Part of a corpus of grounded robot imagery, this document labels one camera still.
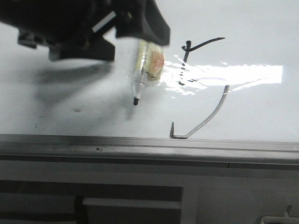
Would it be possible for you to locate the grey aluminium whiteboard frame rail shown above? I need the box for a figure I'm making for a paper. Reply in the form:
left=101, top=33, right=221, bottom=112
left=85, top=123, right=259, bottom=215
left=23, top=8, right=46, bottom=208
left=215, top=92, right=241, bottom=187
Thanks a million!
left=0, top=134, right=299, bottom=170

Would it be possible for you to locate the white whiteboard marker with tape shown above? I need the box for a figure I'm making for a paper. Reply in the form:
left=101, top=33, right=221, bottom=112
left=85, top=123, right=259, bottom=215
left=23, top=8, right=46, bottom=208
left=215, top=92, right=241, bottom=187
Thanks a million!
left=132, top=40, right=164, bottom=105

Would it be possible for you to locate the white glossy whiteboard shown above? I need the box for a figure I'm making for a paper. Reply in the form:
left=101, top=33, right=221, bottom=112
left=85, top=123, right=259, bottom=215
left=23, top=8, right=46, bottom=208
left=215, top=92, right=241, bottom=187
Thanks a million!
left=0, top=0, right=299, bottom=142

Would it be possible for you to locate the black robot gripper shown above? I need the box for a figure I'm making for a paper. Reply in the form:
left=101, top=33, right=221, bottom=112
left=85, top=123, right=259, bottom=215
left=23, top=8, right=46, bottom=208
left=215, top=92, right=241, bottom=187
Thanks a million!
left=0, top=0, right=131, bottom=61

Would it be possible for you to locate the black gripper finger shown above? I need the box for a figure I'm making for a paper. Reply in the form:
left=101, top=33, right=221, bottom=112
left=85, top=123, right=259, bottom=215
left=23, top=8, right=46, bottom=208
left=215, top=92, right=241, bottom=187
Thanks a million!
left=114, top=0, right=171, bottom=46

